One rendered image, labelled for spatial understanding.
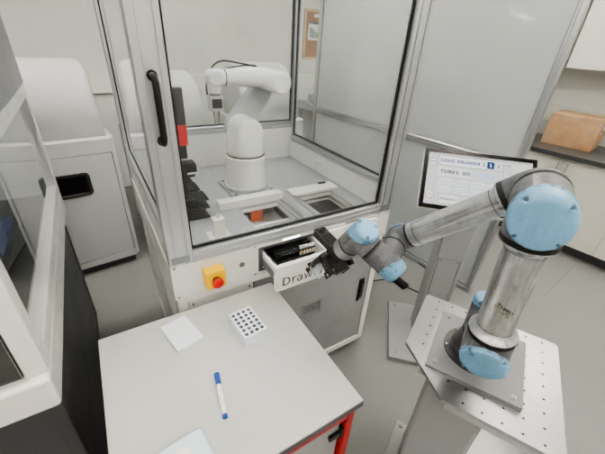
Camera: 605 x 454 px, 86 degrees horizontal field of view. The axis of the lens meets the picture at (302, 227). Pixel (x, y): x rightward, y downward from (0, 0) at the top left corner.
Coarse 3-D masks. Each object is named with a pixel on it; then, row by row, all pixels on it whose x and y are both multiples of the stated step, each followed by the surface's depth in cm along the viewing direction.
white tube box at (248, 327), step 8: (240, 312) 113; (248, 312) 113; (232, 320) 110; (240, 320) 110; (248, 320) 110; (256, 320) 111; (232, 328) 111; (240, 328) 108; (248, 328) 108; (256, 328) 107; (264, 328) 107; (240, 336) 106; (248, 336) 104; (256, 336) 106; (264, 336) 108; (248, 344) 105
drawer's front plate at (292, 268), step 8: (312, 256) 122; (288, 264) 117; (296, 264) 118; (304, 264) 121; (280, 272) 116; (288, 272) 118; (296, 272) 120; (304, 272) 123; (312, 272) 125; (280, 280) 118; (288, 280) 120; (296, 280) 123; (304, 280) 125; (280, 288) 120
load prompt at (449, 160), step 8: (440, 160) 161; (448, 160) 161; (456, 160) 160; (464, 160) 160; (472, 160) 159; (480, 160) 159; (488, 160) 158; (480, 168) 158; (488, 168) 157; (496, 168) 157
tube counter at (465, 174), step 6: (462, 174) 158; (468, 174) 158; (474, 174) 158; (480, 174) 157; (486, 174) 157; (492, 174) 156; (498, 174) 156; (486, 180) 156; (492, 180) 156; (498, 180) 156
